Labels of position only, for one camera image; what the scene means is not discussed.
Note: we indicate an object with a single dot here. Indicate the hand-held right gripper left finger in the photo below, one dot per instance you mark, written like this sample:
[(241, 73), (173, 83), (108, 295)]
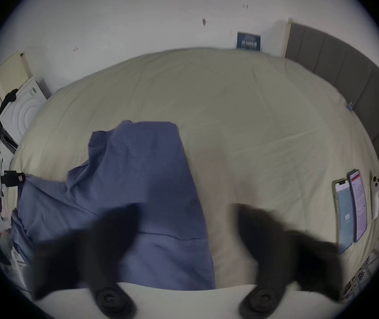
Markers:
[(86, 261)]

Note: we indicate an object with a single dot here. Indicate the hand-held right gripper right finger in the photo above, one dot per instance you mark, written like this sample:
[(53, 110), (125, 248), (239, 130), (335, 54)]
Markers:
[(292, 261)]

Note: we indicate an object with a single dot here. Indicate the dark blue shirt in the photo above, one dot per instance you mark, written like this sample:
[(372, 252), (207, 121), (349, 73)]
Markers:
[(142, 184)]

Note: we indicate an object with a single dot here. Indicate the white washing machine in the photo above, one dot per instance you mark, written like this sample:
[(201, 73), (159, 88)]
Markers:
[(23, 111)]

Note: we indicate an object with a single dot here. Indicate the black and white patterned rug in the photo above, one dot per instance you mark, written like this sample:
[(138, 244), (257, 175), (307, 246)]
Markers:
[(359, 276)]

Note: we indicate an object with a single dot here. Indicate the phone with blue screen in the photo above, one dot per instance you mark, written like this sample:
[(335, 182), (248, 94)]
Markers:
[(345, 214)]

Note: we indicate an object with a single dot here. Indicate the phone with white pink screen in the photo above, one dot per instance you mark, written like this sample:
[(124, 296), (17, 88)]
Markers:
[(358, 204)]

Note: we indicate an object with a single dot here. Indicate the beige flat board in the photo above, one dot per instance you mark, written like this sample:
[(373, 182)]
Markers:
[(11, 73)]

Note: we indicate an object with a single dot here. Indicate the white hand controller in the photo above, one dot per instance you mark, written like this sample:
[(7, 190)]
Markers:
[(376, 191)]

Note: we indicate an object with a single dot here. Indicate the bed with beige sheet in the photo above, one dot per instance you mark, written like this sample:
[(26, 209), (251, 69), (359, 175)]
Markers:
[(259, 118)]

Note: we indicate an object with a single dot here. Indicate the grey padded headboard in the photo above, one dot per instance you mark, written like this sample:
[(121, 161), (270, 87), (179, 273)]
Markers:
[(359, 78)]

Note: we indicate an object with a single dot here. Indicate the dark blue wall sign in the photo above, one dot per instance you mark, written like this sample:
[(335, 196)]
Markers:
[(248, 41)]

